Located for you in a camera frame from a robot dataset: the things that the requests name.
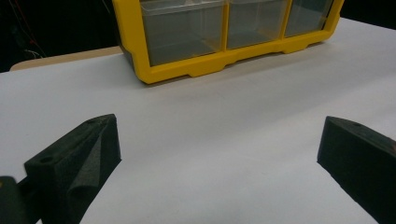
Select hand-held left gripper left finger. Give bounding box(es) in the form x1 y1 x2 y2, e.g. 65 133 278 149
23 113 122 224

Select clear plastic drawer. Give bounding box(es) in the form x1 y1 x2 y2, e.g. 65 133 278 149
284 0 334 38
138 0 226 67
226 0 289 50

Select yellow drawer cabinet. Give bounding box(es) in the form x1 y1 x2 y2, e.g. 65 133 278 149
111 0 346 85

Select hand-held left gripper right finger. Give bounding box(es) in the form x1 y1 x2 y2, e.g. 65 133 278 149
317 116 396 224

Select thin cables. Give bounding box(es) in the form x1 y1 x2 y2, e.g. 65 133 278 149
7 0 48 60

